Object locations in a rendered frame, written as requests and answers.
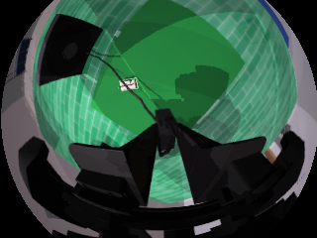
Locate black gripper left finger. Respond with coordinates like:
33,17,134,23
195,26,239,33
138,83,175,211
68,123,158,206

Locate black cable with plug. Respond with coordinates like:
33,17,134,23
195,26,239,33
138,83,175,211
100,59,178,158

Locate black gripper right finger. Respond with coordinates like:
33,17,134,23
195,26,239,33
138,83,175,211
177,123,266,203

